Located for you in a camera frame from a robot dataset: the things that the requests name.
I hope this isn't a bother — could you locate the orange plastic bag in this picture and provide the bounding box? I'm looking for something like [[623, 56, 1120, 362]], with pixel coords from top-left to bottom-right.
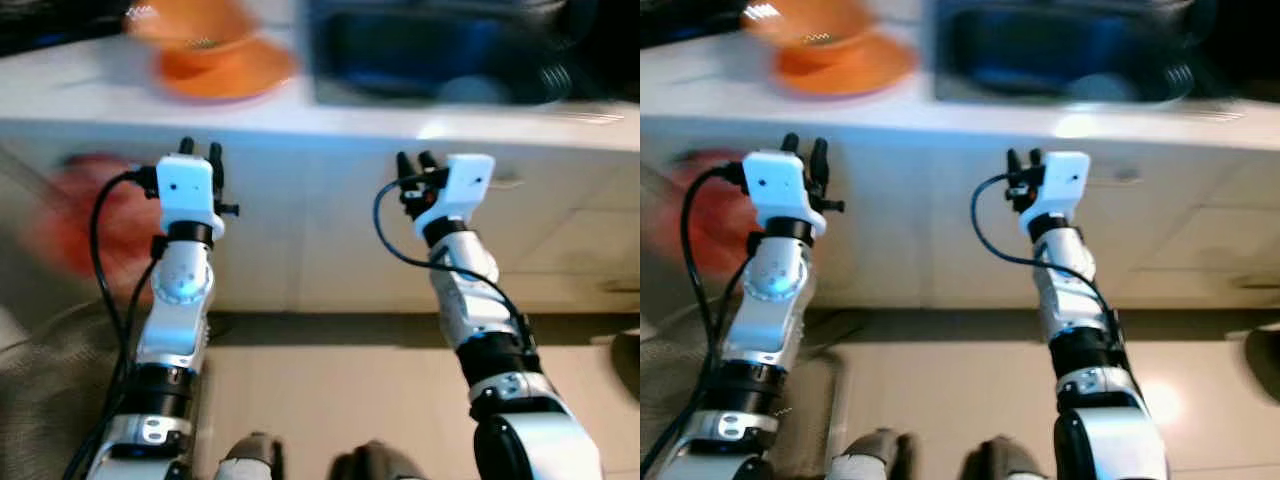
[[662, 150, 763, 283], [25, 153, 166, 283]]

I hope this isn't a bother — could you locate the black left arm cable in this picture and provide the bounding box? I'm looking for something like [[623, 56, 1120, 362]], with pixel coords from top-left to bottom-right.
[[62, 168, 161, 480], [640, 163, 749, 480]]

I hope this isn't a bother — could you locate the grey right robot foot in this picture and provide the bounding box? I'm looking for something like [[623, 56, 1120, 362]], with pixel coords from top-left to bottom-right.
[[330, 440, 426, 480], [960, 435, 1046, 480]]

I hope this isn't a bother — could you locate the grey robot foot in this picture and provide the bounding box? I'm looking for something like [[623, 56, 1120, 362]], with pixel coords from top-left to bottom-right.
[[828, 428, 903, 480], [215, 432, 286, 480], [330, 440, 426, 480], [960, 435, 1046, 480]]

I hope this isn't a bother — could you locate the orange deep bowl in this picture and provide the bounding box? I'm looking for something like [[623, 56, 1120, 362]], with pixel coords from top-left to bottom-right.
[[742, 0, 883, 53], [125, 0, 264, 56]]

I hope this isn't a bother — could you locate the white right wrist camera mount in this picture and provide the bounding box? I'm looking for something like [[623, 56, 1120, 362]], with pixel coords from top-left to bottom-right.
[[1018, 150, 1091, 237], [414, 153, 496, 238]]

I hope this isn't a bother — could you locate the steel kitchen sink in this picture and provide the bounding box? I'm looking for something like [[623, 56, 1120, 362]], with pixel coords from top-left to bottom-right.
[[935, 0, 1201, 106], [308, 0, 603, 107]]

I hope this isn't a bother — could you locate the grey left robot foot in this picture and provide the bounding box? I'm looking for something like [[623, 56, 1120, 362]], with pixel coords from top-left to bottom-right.
[[828, 428, 903, 480], [215, 432, 286, 480]]

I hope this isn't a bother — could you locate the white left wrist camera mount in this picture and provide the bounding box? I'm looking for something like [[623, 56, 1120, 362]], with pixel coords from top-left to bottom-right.
[[742, 150, 829, 239], [155, 152, 227, 241]]

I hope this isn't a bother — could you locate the orange plate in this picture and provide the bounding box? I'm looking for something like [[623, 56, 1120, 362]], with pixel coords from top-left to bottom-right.
[[150, 38, 299, 102], [772, 35, 919, 100]]

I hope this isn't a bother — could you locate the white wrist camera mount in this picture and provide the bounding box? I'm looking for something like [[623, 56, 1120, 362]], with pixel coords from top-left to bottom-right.
[[1018, 150, 1091, 237], [155, 152, 227, 241], [414, 153, 496, 238], [742, 150, 829, 239]]

